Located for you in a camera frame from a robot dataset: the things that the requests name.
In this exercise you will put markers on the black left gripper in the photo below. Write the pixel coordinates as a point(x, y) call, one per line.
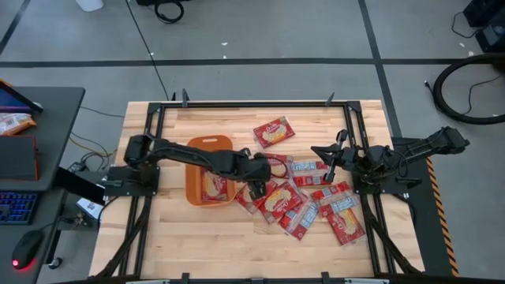
point(260, 169)

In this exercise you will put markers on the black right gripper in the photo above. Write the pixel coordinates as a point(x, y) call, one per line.
point(349, 155)

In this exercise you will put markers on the red microwave popcorn bag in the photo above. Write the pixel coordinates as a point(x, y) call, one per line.
point(300, 220)
point(214, 188)
point(281, 201)
point(335, 197)
point(246, 201)
point(309, 173)
point(282, 167)
point(274, 132)
point(346, 228)

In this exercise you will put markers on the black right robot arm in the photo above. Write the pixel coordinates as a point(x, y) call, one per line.
point(434, 144)

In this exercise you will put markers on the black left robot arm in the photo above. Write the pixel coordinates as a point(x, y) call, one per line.
point(177, 152)

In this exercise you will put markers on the orange wrapped popcorn pack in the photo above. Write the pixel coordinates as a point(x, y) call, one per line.
point(13, 123)

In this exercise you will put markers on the orange plastic basket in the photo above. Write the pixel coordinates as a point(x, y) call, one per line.
point(194, 185)

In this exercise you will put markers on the black hazard striped floor mat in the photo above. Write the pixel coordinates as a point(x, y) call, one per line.
point(430, 221)

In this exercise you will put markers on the small white box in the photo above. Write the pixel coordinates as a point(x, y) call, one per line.
point(90, 207)

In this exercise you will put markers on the black equipment cases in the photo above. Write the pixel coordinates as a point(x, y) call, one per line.
point(491, 35)

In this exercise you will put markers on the black desk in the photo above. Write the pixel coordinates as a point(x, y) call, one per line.
point(59, 118)

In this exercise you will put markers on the black desk caster wheel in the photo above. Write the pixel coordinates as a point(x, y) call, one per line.
point(55, 263)

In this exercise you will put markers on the black mouse with red light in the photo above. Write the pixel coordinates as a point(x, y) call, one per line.
point(27, 246)

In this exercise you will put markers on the black backlit keyboard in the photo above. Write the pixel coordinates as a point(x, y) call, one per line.
point(17, 207)

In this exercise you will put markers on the black notebook with orange edge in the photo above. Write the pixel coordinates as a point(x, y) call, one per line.
point(17, 158)

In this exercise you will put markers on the white trash bin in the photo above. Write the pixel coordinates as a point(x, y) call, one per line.
point(90, 4)

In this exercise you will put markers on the laptop with purple screen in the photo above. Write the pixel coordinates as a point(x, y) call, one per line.
point(12, 100)

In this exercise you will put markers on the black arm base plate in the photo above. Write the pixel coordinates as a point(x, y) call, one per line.
point(118, 182)
point(394, 185)

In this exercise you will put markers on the black aluminium rig frame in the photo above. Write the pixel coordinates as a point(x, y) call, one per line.
point(256, 104)

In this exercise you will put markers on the black frame clamp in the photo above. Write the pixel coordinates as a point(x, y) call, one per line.
point(325, 277)
point(184, 277)

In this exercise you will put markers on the white frame bracket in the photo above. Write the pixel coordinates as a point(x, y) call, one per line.
point(367, 281)
point(148, 281)

